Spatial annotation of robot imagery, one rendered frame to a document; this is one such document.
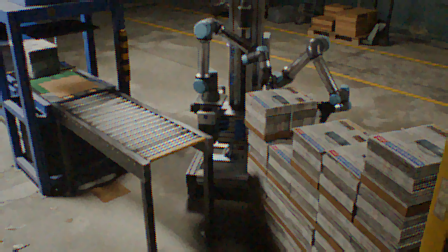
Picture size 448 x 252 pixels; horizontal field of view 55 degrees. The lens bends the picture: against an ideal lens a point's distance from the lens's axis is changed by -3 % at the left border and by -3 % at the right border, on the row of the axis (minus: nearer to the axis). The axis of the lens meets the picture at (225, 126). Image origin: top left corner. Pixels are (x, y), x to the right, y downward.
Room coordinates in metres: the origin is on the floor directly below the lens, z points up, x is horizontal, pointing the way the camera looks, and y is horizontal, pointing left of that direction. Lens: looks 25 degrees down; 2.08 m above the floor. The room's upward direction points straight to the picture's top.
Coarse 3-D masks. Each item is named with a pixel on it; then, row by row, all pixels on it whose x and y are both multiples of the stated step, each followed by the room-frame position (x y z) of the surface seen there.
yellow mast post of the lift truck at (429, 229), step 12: (444, 156) 1.06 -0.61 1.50; (444, 168) 1.05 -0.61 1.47; (444, 180) 1.04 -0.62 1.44; (444, 192) 1.03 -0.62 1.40; (432, 204) 1.06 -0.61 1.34; (444, 204) 1.02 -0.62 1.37; (432, 216) 1.05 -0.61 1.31; (444, 216) 1.01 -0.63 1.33; (432, 228) 1.04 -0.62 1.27; (444, 228) 1.00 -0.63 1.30; (432, 240) 1.03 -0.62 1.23; (444, 240) 1.00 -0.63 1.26
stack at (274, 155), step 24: (264, 144) 2.48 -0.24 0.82; (288, 144) 2.46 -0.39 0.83; (288, 168) 2.20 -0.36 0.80; (264, 192) 2.47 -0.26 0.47; (288, 192) 2.19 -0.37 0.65; (312, 192) 1.97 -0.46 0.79; (264, 216) 2.46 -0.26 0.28; (288, 216) 2.16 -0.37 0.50; (312, 216) 1.94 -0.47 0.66; (336, 216) 1.76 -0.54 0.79; (288, 240) 2.14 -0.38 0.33; (312, 240) 1.91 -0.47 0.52; (336, 240) 1.73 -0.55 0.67
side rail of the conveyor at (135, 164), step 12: (60, 108) 3.12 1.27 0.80; (60, 120) 3.11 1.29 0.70; (72, 120) 2.93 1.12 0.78; (84, 120) 2.89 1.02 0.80; (84, 132) 2.80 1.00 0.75; (96, 132) 2.69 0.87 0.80; (96, 144) 2.68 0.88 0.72; (108, 144) 2.54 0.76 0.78; (120, 144) 2.51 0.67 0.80; (108, 156) 2.56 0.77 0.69; (120, 156) 2.44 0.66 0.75; (132, 156) 2.35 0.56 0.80; (132, 168) 2.34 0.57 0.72; (144, 168) 2.25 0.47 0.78; (144, 180) 2.25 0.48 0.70
